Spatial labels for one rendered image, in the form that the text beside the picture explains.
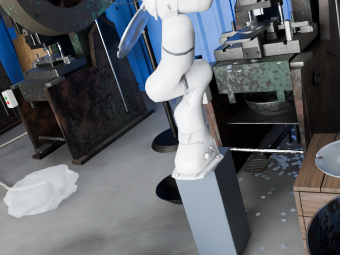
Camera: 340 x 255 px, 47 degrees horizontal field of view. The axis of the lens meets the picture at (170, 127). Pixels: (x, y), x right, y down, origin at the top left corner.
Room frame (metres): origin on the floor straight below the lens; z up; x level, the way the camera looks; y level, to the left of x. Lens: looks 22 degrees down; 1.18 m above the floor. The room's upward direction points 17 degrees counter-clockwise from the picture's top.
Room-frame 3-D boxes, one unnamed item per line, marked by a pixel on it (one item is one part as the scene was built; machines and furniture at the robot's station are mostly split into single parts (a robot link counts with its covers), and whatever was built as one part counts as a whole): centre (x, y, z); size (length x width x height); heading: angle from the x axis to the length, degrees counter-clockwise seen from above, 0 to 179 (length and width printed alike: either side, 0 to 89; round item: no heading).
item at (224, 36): (2.10, -0.47, 0.76); 0.17 x 0.06 x 0.10; 50
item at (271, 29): (1.99, -0.60, 0.76); 0.15 x 0.09 x 0.05; 50
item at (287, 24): (1.78, -0.65, 0.75); 0.03 x 0.03 x 0.10; 50
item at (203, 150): (1.37, -0.06, 0.52); 0.22 x 0.19 x 0.14; 146
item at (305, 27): (1.88, -0.73, 0.76); 0.17 x 0.06 x 0.10; 50
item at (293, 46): (1.99, -0.60, 0.68); 0.45 x 0.30 x 0.06; 50
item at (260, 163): (1.89, -0.51, 0.14); 0.59 x 0.10 x 0.05; 140
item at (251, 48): (1.86, -0.48, 0.72); 0.25 x 0.14 x 0.14; 140
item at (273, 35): (1.99, -0.60, 0.72); 0.20 x 0.16 x 0.03; 50
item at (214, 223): (1.40, -0.08, 0.23); 0.18 x 0.18 x 0.45; 56
